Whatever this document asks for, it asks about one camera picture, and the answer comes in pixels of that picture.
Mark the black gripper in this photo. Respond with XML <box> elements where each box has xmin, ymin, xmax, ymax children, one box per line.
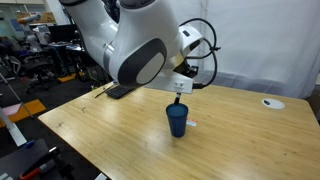
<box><xmin>173</xmin><ymin>61</ymin><xmax>200</xmax><ymax>80</ymax></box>

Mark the black Expo dry-erase marker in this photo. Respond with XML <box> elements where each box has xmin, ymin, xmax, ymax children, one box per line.
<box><xmin>173</xmin><ymin>92</ymin><xmax>182</xmax><ymax>106</ymax></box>

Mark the black computer keyboard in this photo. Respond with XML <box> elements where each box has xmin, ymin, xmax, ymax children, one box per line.
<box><xmin>105</xmin><ymin>84</ymin><xmax>136</xmax><ymax>100</ymax></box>

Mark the black computer monitor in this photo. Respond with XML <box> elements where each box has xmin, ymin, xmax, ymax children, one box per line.
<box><xmin>48</xmin><ymin>24</ymin><xmax>77</xmax><ymax>44</ymax></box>

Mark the white fabric curtain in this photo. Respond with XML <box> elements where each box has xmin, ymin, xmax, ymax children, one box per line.
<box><xmin>166</xmin><ymin>0</ymin><xmax>320</xmax><ymax>100</ymax></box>

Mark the dark blue plastic cup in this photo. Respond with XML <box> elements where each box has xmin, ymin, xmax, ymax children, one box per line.
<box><xmin>165</xmin><ymin>102</ymin><xmax>190</xmax><ymax>138</ymax></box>

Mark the orange-handled tool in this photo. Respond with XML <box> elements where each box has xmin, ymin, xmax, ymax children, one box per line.
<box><xmin>19</xmin><ymin>146</ymin><xmax>62</xmax><ymax>180</ymax></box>

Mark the dark grey case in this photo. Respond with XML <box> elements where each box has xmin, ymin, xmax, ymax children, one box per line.
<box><xmin>0</xmin><ymin>138</ymin><xmax>51</xmax><ymax>180</ymax></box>

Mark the white metal bar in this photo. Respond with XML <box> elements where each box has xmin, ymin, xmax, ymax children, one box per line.
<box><xmin>0</xmin><ymin>106</ymin><xmax>28</xmax><ymax>148</ymax></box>

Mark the thin dark stick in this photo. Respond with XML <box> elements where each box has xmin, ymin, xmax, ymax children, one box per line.
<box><xmin>94</xmin><ymin>83</ymin><xmax>116</xmax><ymax>99</ymax></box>

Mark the thin grey tripod leg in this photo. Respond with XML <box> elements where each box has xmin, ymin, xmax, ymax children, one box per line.
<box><xmin>0</xmin><ymin>73</ymin><xmax>34</xmax><ymax>119</ymax></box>

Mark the black office chair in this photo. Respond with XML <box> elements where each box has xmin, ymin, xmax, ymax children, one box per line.
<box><xmin>19</xmin><ymin>53</ymin><xmax>54</xmax><ymax>93</ymax></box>

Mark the black camera cable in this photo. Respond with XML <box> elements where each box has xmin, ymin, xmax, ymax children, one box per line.
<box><xmin>179</xmin><ymin>17</ymin><xmax>222</xmax><ymax>90</ymax></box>

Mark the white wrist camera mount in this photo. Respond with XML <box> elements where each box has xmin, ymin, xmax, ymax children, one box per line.
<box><xmin>144</xmin><ymin>70</ymin><xmax>194</xmax><ymax>95</ymax></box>

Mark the pink paper sheet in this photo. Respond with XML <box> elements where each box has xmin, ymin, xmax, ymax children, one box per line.
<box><xmin>0</xmin><ymin>103</ymin><xmax>23</xmax><ymax>117</ymax></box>

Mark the white round cable grommet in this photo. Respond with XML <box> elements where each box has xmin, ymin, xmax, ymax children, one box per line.
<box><xmin>261</xmin><ymin>97</ymin><xmax>286</xmax><ymax>111</ymax></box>

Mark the grey robot arm orange joint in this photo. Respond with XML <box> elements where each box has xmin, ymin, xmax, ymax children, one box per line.
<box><xmin>17</xmin><ymin>12</ymin><xmax>44</xmax><ymax>53</ymax></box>

